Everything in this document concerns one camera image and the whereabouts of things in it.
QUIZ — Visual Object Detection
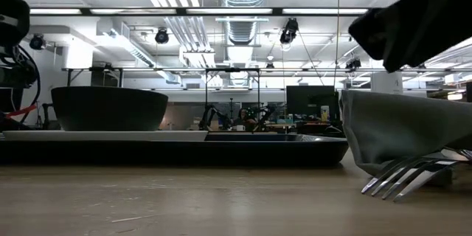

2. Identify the grey cloth napkin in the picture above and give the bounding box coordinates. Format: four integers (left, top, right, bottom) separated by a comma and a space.
339, 88, 472, 178

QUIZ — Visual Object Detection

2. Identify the fork with green handle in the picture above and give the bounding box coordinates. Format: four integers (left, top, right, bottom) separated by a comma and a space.
360, 148, 472, 204

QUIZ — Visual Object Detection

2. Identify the black bowl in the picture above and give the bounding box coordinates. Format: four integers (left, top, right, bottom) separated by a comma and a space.
50, 86, 170, 132

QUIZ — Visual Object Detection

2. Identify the black plastic tray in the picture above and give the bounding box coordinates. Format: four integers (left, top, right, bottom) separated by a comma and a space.
0, 132, 350, 167

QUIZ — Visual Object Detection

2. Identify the white box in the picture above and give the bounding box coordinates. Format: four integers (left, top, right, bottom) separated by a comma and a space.
370, 72, 404, 95

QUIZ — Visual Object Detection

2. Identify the black ceiling lamp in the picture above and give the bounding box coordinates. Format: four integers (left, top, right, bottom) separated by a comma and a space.
154, 27, 170, 44
29, 33, 46, 51
279, 17, 299, 45
345, 58, 362, 72

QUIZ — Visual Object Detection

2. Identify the black monitor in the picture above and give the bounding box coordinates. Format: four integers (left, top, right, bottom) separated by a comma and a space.
285, 85, 339, 122

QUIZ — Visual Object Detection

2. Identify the overhead light bar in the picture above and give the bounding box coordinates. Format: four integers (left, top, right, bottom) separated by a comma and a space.
28, 6, 372, 17

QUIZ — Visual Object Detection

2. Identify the person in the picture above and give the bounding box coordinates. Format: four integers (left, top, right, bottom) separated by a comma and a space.
235, 107, 259, 132

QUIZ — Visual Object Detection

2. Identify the thin hanging cable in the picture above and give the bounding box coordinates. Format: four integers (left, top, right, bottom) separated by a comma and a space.
333, 0, 341, 88

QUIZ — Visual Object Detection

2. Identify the silver ventilation duct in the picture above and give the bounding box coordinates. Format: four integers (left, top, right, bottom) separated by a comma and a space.
217, 0, 270, 86

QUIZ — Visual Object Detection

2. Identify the black background rig frame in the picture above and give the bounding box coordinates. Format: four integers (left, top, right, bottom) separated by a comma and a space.
204, 67, 261, 133

